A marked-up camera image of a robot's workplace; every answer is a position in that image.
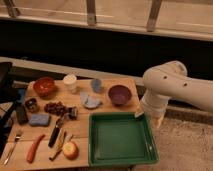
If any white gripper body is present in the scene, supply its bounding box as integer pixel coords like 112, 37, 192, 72
134, 100, 165, 129

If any light blue towel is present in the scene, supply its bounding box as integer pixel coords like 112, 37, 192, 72
80, 92, 102, 109

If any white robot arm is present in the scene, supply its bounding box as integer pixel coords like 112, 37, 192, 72
134, 61, 213, 128

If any purple bowl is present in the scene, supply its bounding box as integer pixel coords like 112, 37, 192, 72
108, 85, 132, 105

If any red bowl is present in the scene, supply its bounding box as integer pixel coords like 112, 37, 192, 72
33, 77, 56, 97

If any green plastic tray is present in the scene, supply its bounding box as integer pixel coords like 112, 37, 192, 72
88, 112, 159, 167

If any small blue cup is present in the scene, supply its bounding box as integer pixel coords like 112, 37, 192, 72
91, 79, 102, 93

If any dark small jar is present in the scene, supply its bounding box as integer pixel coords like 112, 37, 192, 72
68, 106, 78, 120

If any white paper cup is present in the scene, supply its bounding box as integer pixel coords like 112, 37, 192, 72
63, 74, 77, 93

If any bunch of dark grapes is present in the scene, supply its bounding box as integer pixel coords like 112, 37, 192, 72
44, 102, 68, 116

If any red yellow apple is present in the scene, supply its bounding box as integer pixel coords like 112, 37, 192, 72
62, 141, 78, 160

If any blue sponge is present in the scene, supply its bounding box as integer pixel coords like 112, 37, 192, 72
29, 114, 51, 127

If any small metal tin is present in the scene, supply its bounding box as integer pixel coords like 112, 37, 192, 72
25, 98, 39, 113

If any orange carrot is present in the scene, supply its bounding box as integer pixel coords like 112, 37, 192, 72
26, 134, 45, 163

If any silver fork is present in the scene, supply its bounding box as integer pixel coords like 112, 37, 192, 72
3, 130, 23, 166

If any black handled knife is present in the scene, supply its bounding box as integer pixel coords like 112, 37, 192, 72
48, 118, 64, 148

